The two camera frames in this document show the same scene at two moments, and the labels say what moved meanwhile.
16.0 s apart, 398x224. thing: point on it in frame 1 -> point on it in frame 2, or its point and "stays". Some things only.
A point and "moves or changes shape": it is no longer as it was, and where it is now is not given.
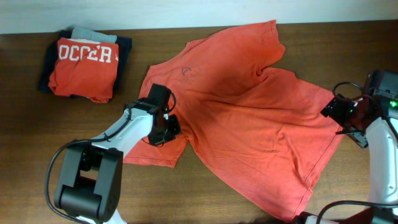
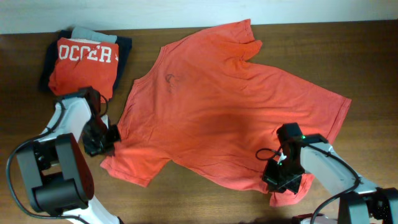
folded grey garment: x=81 y=33 stays
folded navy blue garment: x=124 y=47 stays
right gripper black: x=336 y=109 -> x=268 y=175
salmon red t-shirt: x=256 y=130 moves or changes shape
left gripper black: x=155 y=140 -> x=114 y=137
